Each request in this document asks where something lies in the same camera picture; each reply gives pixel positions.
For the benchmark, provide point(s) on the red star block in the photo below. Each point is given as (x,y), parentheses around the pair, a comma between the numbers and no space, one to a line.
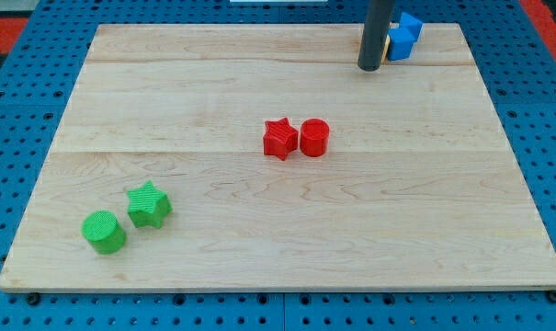
(280,138)

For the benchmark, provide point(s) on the red cylinder block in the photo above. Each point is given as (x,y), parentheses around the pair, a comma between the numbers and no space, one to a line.
(314,137)

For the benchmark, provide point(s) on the wooden board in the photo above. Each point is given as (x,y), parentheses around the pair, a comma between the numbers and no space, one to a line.
(419,189)

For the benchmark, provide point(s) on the green star block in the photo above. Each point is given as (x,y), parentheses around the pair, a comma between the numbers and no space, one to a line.
(148,206)

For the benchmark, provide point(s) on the yellow block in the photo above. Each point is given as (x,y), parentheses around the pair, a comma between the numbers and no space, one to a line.
(385,49)

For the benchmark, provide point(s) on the blue cube block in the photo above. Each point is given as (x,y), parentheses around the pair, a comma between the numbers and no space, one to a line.
(402,42)

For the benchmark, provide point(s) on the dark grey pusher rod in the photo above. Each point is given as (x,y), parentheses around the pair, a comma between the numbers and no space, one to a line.
(375,31)

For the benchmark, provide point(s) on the green cylinder block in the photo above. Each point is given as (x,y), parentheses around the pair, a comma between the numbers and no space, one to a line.
(103,232)

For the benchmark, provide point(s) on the blue block behind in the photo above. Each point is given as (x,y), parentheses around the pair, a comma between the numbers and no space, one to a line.
(412,24)

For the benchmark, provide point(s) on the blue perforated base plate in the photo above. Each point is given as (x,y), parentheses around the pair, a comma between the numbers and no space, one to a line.
(39,73)

